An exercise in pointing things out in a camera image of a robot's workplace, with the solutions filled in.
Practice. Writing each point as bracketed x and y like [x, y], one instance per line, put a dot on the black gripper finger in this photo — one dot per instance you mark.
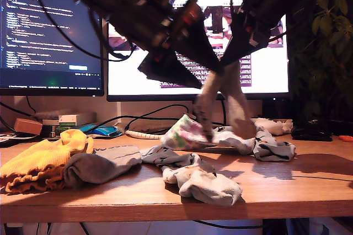
[168, 68]
[198, 47]
[242, 44]

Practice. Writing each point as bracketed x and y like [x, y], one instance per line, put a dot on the grey frilly cuff sock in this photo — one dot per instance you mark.
[237, 102]
[93, 167]

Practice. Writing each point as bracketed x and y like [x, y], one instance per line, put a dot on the pastel tie-dye sock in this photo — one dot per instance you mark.
[182, 135]

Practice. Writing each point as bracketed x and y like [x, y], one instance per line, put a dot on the yellow ribbed frilly sock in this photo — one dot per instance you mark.
[36, 160]
[74, 138]

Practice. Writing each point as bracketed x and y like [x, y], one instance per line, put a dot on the pale toucan print sock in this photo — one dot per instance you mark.
[273, 149]
[209, 188]

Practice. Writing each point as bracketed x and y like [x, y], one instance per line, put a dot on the white screen monitor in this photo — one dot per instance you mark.
[264, 75]

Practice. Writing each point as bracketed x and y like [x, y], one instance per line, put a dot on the black monitor stand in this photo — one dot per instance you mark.
[195, 106]

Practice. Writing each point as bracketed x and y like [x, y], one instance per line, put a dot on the green leafy houseplant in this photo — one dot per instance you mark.
[325, 53]

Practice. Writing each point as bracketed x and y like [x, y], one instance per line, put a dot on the black flat object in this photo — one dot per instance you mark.
[311, 134]

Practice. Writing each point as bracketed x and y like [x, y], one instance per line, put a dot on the white and green box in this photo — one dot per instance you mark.
[67, 120]

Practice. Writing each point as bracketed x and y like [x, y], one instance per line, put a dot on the dark green box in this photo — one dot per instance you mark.
[62, 131]

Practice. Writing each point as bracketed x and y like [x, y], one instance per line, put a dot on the dark code monitor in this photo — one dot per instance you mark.
[41, 39]

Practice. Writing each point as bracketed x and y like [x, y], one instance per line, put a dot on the small orange object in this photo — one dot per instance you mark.
[346, 138]

